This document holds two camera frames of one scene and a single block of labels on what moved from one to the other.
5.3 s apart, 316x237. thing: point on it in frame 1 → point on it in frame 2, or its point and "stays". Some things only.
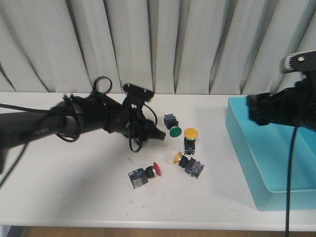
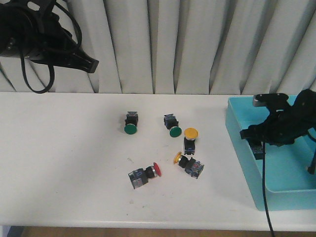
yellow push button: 190,134 stays
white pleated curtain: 170,47 stays
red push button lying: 139,177 stays
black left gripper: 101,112 → 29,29
